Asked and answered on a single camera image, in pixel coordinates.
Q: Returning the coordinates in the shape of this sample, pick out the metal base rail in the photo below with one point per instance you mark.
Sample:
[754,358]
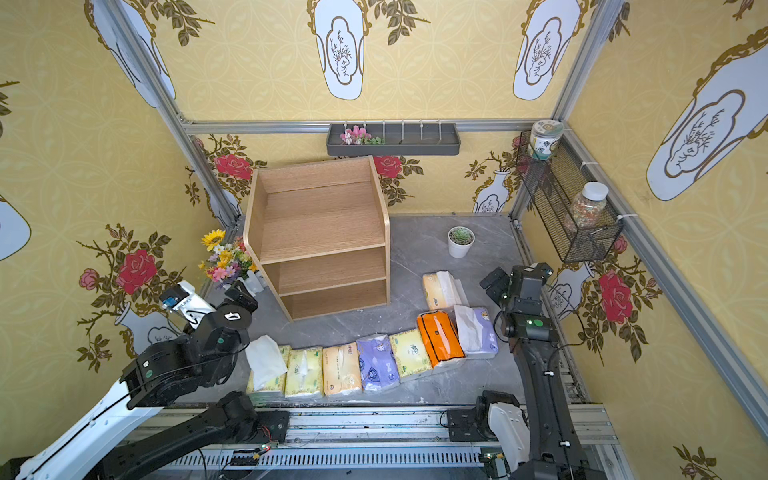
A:
[339,437]

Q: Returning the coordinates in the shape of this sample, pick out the pink flowers in tray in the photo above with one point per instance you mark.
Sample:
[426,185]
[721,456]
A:
[359,136]

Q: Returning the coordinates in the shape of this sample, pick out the wooden three-tier shelf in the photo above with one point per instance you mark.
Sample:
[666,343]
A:
[320,234]

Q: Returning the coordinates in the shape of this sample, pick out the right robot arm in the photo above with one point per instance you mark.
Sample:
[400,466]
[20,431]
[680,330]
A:
[554,449]

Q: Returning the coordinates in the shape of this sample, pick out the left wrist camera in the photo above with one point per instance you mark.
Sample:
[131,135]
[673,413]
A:
[182,299]

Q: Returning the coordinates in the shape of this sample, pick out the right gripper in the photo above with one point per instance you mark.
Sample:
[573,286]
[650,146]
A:
[496,285]

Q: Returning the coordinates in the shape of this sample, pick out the lavender tissue pack bottom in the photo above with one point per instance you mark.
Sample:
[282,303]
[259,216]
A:
[475,332]

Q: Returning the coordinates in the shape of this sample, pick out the grey wall tray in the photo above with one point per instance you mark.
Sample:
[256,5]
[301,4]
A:
[400,138]

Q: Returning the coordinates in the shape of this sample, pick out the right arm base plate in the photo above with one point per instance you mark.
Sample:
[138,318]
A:
[472,424]

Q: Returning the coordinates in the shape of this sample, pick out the glass jar white lid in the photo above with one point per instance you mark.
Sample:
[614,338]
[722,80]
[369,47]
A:
[586,207]

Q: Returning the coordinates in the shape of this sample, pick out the patterned jar white lid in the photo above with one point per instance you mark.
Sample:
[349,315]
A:
[544,138]

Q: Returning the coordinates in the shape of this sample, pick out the yellow green tissue pack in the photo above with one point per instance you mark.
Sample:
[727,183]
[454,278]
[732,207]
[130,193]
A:
[411,358]

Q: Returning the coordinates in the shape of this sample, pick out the artificial flower bouquet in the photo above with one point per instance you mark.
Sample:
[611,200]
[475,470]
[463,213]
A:
[226,261]

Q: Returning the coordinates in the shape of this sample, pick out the black wire wall basket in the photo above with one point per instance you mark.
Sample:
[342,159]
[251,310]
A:
[553,186]

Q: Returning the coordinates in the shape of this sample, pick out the pale yellow tissue pack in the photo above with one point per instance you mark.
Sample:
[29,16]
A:
[305,374]

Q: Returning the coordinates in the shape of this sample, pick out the small potted cactus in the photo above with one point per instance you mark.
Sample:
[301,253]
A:
[460,240]

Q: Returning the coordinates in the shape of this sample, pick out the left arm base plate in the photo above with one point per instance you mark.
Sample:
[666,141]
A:
[269,426]

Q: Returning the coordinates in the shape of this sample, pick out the beige orange tissue pack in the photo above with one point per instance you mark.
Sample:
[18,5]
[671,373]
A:
[341,371]

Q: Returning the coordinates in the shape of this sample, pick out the white green tissue pack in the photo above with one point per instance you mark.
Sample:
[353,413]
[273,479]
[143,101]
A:
[268,362]

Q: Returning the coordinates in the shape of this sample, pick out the purple tissue pack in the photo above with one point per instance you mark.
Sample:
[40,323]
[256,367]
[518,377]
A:
[378,368]

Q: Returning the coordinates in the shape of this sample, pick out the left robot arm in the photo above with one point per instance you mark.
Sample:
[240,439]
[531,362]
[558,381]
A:
[203,356]

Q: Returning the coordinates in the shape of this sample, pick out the beige tissue pack bottom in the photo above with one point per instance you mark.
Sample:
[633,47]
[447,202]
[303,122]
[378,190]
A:
[443,291]

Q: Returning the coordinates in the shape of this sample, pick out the white picket fence planter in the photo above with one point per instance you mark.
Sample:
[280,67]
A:
[252,282]

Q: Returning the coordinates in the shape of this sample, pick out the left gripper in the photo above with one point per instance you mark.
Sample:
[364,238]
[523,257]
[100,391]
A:
[241,297]

